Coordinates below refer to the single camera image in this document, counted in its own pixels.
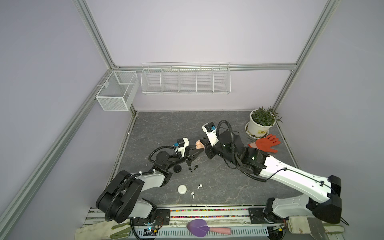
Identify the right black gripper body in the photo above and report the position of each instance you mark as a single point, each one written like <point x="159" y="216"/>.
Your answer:
<point x="213" y="152"/>

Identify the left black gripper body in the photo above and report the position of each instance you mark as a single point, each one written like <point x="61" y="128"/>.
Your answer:
<point x="186" y="157"/>

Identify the pink earbud charging case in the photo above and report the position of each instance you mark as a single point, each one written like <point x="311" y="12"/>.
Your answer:
<point x="199" y="145"/>

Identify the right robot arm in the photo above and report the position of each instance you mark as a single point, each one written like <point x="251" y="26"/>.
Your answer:
<point x="320" y="196"/>

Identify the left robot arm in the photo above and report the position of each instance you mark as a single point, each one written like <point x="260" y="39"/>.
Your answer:
<point x="120" y="199"/>

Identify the black earbud charging case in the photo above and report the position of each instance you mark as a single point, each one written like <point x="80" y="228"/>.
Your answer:
<point x="177" y="169"/>

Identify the white earbud charging case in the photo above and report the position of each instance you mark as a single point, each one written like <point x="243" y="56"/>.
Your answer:
<point x="182" y="189"/>

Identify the white plant pot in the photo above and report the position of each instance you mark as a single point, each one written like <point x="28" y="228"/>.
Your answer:
<point x="257" y="131"/>

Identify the red rubber glove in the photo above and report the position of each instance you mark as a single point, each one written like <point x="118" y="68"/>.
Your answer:
<point x="266" y="144"/>

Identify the green potted plant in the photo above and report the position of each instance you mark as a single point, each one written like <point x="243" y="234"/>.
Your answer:
<point x="265" y="116"/>

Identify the white mesh box basket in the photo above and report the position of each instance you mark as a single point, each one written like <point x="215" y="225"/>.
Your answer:
<point x="118" y="91"/>

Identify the left white work glove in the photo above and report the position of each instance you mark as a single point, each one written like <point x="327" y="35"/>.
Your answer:
<point x="104" y="231"/>

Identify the white work glove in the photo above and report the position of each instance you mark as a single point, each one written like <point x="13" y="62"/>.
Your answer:
<point x="307" y="225"/>
<point x="104" y="231"/>

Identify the right white work glove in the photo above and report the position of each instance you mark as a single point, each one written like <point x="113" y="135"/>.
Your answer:
<point x="307" y="225"/>

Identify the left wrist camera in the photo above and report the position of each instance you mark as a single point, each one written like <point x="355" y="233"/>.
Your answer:
<point x="181" y="144"/>

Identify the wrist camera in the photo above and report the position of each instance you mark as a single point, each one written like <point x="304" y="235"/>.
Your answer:
<point x="210" y="130"/>
<point x="181" y="144"/>

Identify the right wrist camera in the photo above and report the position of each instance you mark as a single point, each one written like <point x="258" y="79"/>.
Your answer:
<point x="210" y="130"/>

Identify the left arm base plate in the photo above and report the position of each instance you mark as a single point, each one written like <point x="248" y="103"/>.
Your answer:
<point x="161" y="217"/>

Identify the purple scoop pink handle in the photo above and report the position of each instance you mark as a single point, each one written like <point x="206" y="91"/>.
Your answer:
<point x="199" y="228"/>

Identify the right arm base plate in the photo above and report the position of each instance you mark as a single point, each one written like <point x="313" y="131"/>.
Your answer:
<point x="257" y="216"/>

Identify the white wire shelf basket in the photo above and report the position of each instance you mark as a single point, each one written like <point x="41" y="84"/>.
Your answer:
<point x="186" y="78"/>

